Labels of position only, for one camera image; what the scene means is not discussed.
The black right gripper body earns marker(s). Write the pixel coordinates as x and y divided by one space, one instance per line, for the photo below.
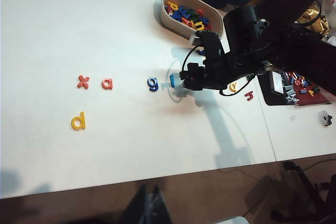
210 74

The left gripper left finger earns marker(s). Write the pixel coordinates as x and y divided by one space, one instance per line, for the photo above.
137 211

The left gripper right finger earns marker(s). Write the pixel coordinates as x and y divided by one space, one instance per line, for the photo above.
158 211

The blue letter g magnet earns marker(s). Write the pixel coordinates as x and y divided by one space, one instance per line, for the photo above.
157 83

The yellow letter d magnet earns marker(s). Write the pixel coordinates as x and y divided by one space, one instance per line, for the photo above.
83 120

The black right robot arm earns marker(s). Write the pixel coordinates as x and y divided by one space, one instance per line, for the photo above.
288 45

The dark blue letter magnet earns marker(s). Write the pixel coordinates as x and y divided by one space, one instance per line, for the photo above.
201 51

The yellow letter q magnet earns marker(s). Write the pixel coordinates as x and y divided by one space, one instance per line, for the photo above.
233 86

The light blue letter l magnet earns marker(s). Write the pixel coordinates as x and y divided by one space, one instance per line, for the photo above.
173 81

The yellow letter n magnet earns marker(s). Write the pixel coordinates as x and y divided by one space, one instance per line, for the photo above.
199 26

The green letter magnet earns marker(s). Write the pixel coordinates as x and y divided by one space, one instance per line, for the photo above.
194 16

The red letter a magnet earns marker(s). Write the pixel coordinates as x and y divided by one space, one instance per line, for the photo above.
111 84

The red letter x magnet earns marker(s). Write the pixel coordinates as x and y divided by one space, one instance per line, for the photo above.
83 82

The beige oval container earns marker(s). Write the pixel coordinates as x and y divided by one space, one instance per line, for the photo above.
170 22

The white small box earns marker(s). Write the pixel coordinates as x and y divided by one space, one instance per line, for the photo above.
277 82

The white plastic object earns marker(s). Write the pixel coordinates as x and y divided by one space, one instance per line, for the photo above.
233 221

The black tray red lining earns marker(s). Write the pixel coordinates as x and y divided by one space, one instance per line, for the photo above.
309 99

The gold foil bag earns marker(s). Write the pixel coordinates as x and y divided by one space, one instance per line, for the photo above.
315 24

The white and black small object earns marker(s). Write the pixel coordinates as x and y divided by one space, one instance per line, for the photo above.
325 119

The clear plastic bag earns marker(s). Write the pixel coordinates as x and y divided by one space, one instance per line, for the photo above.
331 1

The black metal frame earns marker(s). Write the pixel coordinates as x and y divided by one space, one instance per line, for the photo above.
307 187

